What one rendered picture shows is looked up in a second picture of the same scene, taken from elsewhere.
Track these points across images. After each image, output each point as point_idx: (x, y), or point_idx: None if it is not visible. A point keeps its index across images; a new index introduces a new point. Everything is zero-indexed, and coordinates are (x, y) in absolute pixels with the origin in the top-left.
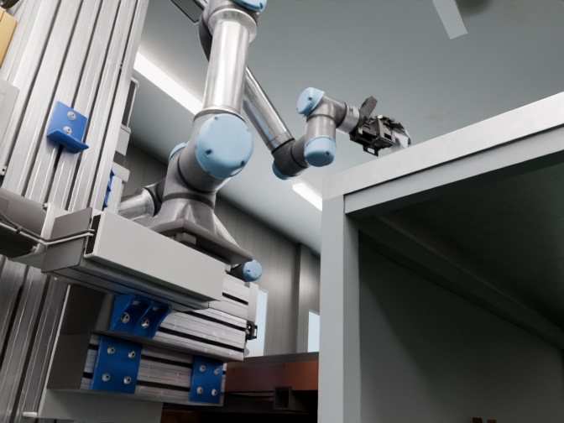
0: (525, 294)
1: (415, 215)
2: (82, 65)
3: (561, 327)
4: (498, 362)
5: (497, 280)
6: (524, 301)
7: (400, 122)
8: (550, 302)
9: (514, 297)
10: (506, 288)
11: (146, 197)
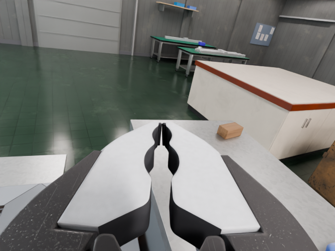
0: (167, 194)
1: None
2: None
3: (131, 120)
4: None
5: (181, 246)
6: (153, 177)
7: (272, 196)
8: (164, 167)
9: (155, 190)
10: (169, 218)
11: None
